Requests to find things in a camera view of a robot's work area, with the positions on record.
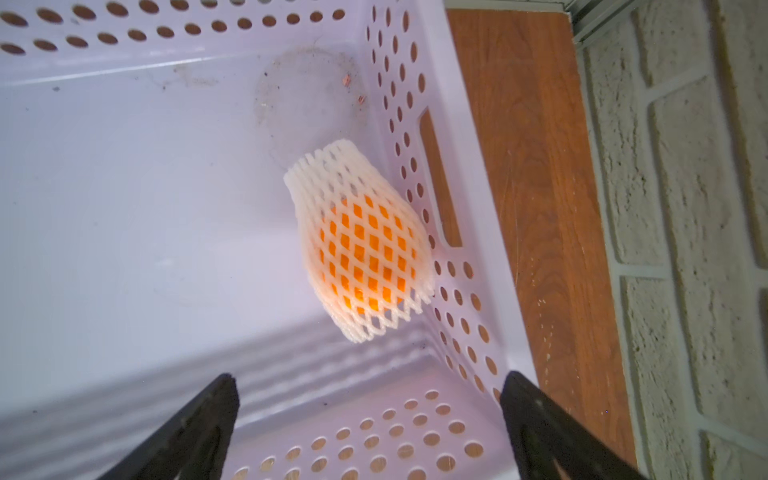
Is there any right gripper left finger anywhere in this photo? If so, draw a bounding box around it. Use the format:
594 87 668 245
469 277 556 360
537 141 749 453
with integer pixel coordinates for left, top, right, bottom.
101 373 239 479

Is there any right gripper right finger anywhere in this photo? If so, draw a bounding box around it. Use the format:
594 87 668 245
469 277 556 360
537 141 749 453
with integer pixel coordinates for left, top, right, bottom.
500 371 643 479

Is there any orange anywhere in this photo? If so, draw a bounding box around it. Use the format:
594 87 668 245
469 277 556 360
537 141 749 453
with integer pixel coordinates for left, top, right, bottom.
283 139 436 343

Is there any purple perforated plastic basket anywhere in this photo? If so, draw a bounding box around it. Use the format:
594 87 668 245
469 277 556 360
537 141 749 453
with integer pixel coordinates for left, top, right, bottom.
1 1 533 479

